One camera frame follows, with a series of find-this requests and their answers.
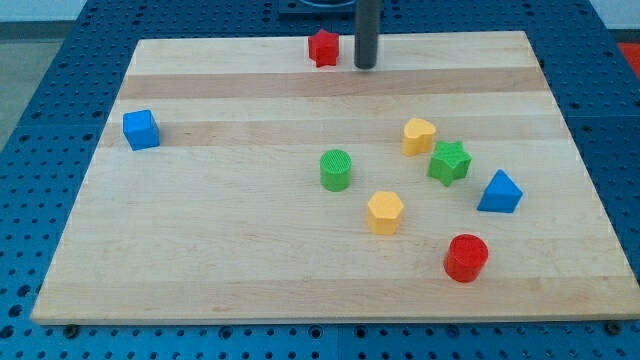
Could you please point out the blue cube block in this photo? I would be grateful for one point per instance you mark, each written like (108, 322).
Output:
(140, 130)

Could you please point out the green star block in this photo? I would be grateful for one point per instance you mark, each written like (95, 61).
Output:
(449, 162)

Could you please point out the red cylinder block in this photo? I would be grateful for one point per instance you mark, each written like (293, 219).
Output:
(466, 256)

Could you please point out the green cylinder block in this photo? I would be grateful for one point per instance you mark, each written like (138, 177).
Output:
(335, 170)

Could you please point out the red star block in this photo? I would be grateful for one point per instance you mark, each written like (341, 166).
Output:
(323, 48)

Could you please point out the yellow heart block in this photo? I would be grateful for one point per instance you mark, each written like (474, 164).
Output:
(418, 136)

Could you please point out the yellow hexagon block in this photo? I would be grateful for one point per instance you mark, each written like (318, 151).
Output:
(384, 212)

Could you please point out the wooden board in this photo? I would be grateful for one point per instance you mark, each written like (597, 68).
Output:
(226, 221)

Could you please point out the blue triangle block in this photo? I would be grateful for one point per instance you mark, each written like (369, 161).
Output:
(501, 194)

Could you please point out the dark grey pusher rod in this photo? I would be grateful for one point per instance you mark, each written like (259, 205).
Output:
(366, 33)

